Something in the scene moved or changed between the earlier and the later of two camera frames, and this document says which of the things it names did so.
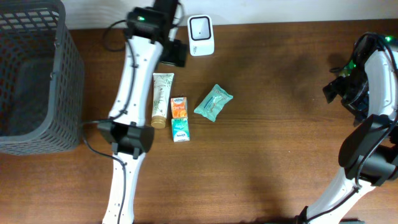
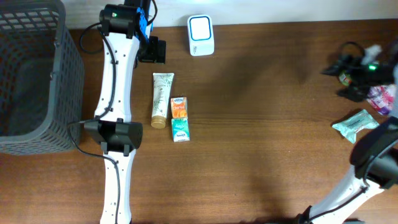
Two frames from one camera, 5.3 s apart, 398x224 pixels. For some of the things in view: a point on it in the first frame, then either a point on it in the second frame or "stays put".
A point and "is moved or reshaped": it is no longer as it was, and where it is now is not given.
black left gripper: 181,60 -> 158,51
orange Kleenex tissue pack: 179,107 stays put
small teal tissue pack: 180,129 stays put
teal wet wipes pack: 213,102 is moved or reshaped
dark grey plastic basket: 41,79 stays put
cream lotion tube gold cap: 161,89 stays put
